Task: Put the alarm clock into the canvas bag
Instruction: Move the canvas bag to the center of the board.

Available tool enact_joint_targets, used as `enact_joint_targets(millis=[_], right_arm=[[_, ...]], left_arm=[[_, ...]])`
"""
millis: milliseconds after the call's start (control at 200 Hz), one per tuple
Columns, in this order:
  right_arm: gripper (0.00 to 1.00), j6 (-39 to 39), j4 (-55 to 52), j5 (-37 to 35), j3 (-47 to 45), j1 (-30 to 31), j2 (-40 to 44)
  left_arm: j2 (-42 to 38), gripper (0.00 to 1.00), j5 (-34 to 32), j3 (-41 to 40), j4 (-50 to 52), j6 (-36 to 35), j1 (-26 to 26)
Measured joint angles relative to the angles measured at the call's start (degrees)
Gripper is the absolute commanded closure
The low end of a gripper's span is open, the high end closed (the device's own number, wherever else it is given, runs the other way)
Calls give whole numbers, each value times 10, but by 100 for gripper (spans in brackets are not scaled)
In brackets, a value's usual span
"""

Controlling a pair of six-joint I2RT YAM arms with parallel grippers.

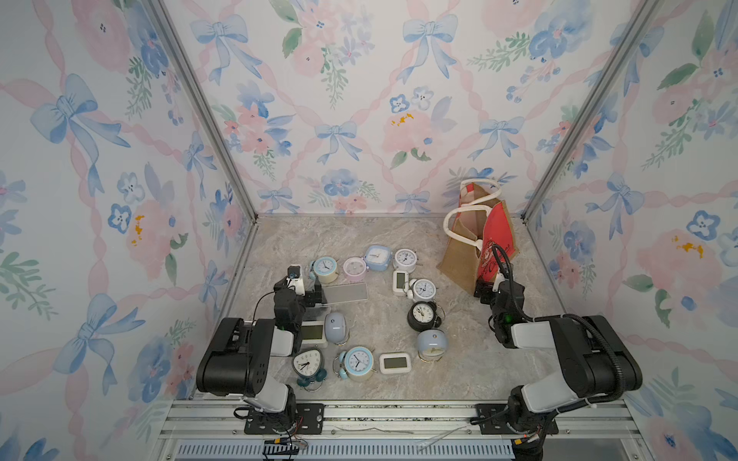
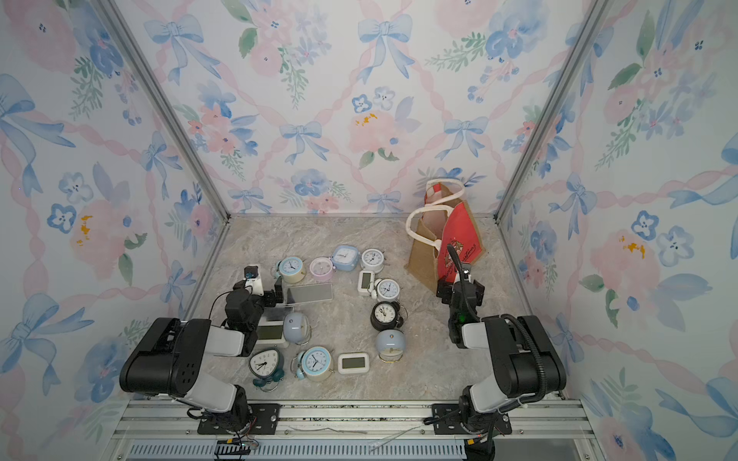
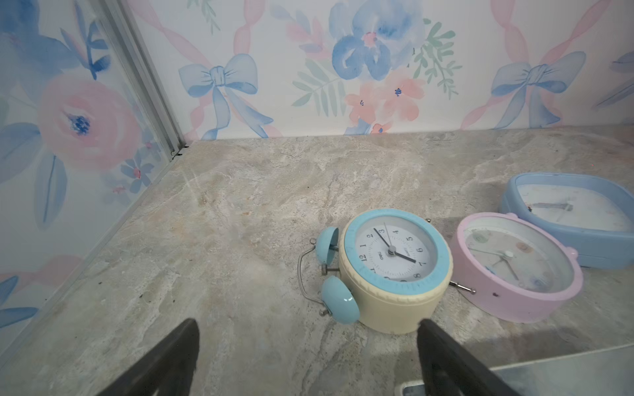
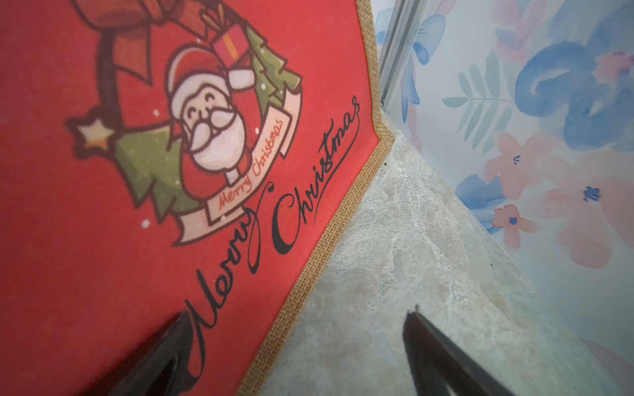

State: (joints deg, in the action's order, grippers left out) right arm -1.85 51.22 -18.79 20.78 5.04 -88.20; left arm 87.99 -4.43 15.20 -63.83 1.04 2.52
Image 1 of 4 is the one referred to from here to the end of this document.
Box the grey blue oval clock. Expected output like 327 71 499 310
324 312 350 346

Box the white round clock with legs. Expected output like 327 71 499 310
407 279 437 303

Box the light blue twin-bell clock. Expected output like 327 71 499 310
336 346 375 382

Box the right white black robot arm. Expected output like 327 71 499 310
470 280 643 434

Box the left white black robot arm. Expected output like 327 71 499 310
196 265 323 434

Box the white large digital clock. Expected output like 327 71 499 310
300 320 328 349

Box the blue twin-bell clock beige base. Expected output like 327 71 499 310
311 257 338 284

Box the dark green triangular clock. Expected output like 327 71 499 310
292 349 328 389

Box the grey flat mirror clock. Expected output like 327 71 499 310
323 282 368 305

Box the pink round alarm clock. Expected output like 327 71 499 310
343 257 368 284

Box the black twin-bell alarm clock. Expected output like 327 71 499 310
407 302 442 332

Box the blue dome alarm clock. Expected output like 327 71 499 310
416 328 449 362

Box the blue square alarm clock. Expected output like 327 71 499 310
364 245 392 272

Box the small white digital clock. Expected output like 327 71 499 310
392 270 409 296

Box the white round alarm clock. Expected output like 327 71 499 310
393 248 418 274

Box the white digital clock front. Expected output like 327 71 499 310
379 352 412 375

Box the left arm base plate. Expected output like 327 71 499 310
243 403 326 435

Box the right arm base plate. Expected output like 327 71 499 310
469 403 559 437

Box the black corrugated cable conduit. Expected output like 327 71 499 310
491 243 627 401

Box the aluminium front rail frame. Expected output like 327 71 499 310
149 399 654 460

